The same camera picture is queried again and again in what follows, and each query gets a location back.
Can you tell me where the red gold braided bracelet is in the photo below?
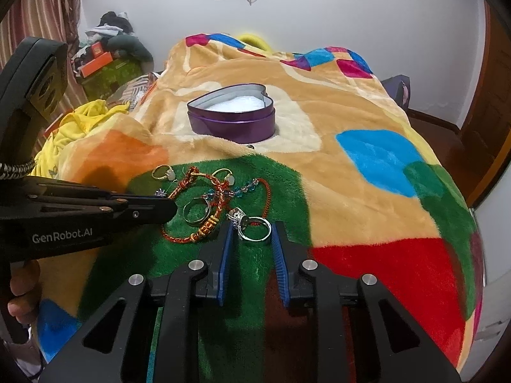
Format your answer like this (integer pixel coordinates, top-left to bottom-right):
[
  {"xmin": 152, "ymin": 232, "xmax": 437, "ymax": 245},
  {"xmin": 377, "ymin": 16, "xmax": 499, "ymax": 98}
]
[{"xmin": 161, "ymin": 165, "xmax": 235, "ymax": 245}]

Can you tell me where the purple heart-shaped tin box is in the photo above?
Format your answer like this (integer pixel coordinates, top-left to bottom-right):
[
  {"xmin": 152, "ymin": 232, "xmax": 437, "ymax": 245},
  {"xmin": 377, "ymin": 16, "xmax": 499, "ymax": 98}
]
[{"xmin": 187, "ymin": 83, "xmax": 276, "ymax": 144}]

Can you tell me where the yellow cloth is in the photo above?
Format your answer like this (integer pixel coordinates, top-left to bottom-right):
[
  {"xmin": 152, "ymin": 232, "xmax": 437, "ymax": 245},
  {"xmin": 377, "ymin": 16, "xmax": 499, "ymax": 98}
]
[{"xmin": 30, "ymin": 100, "xmax": 128, "ymax": 179}]

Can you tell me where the silver crystal earring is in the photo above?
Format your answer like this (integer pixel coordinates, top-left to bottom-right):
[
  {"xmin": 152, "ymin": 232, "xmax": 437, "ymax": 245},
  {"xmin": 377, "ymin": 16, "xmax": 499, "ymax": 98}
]
[{"xmin": 154, "ymin": 189, "xmax": 167, "ymax": 197}]

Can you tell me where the gold ring with pearl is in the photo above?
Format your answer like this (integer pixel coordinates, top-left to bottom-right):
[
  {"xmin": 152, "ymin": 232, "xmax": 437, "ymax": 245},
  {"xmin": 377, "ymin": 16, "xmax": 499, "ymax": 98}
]
[{"xmin": 211, "ymin": 168, "xmax": 237, "ymax": 187}]

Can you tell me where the yellow pillow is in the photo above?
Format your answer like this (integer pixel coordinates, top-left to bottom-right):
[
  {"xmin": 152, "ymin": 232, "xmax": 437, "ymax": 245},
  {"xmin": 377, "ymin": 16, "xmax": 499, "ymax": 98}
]
[{"xmin": 237, "ymin": 33, "xmax": 273, "ymax": 53}]

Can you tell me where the brown wooden door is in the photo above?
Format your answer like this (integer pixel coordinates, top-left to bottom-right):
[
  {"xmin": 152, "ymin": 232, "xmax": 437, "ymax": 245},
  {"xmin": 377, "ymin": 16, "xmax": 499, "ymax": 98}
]
[{"xmin": 461, "ymin": 4, "xmax": 511, "ymax": 207}]

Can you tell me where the striped curtain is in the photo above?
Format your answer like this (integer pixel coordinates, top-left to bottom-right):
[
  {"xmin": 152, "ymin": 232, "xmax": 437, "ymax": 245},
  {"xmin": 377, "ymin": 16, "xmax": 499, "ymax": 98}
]
[{"xmin": 1, "ymin": 0, "xmax": 87, "ymax": 118}]

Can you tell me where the red cord blue bead bracelet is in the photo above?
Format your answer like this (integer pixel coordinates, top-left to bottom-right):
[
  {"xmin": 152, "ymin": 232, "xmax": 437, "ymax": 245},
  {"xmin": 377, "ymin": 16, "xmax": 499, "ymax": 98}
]
[{"xmin": 202, "ymin": 177, "xmax": 273, "ymax": 221}]

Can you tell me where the silver ring with pink stone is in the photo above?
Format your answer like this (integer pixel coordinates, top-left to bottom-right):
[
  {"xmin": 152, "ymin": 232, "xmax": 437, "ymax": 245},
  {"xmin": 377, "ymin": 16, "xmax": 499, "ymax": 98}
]
[{"xmin": 227, "ymin": 207, "xmax": 273, "ymax": 243}]

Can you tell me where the plain silver ring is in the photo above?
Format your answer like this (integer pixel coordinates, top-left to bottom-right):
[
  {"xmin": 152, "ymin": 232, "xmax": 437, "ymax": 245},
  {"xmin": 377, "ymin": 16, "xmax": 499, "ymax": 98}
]
[{"xmin": 182, "ymin": 195, "xmax": 213, "ymax": 226}]

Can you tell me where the colourful plush blanket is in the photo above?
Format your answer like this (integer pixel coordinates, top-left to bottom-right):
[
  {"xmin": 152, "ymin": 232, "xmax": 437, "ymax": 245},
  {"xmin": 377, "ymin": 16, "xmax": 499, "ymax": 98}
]
[{"xmin": 35, "ymin": 34, "xmax": 483, "ymax": 382}]

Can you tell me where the purple bag behind bed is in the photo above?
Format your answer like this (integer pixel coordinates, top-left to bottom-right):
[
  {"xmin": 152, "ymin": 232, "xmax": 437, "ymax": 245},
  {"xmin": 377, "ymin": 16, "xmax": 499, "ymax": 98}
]
[{"xmin": 381, "ymin": 74, "xmax": 410, "ymax": 112}]

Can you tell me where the gold ring with white stone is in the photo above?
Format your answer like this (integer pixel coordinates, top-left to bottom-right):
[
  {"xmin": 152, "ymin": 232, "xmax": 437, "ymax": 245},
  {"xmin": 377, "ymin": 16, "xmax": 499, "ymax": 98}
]
[{"xmin": 150, "ymin": 164, "xmax": 177, "ymax": 183}]

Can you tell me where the patterned bed sheet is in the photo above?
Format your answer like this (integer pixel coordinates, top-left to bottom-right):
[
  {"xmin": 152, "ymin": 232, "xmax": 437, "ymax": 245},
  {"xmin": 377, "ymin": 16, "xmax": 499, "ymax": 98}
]
[{"xmin": 107, "ymin": 72, "xmax": 159, "ymax": 112}]

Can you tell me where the pile of clothes and boxes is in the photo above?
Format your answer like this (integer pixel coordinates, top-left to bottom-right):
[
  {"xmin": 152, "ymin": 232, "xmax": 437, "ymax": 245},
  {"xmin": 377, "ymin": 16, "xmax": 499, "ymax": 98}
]
[{"xmin": 70, "ymin": 11, "xmax": 154, "ymax": 100}]

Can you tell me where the person's left hand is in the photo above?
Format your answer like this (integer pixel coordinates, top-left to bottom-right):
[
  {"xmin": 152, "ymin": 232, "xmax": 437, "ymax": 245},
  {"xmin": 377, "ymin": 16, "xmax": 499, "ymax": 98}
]
[{"xmin": 8, "ymin": 260, "xmax": 42, "ymax": 325}]

